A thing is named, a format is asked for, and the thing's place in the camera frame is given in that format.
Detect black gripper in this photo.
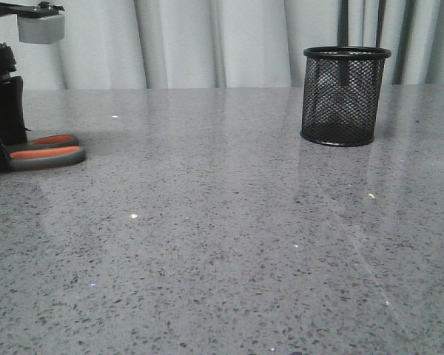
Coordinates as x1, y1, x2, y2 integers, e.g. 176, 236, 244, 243
0, 43, 27, 173

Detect grey orange handled scissors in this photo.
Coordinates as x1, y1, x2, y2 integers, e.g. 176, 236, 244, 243
4, 134, 86, 171

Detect black mesh pencil bucket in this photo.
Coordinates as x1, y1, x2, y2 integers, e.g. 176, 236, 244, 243
300, 46, 391, 146

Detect grey curtain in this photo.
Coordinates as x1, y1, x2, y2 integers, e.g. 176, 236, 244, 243
0, 1, 444, 89

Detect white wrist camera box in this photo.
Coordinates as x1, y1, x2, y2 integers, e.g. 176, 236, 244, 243
17, 15, 65, 44

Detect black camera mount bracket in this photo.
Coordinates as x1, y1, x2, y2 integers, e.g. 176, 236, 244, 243
0, 1, 64, 18

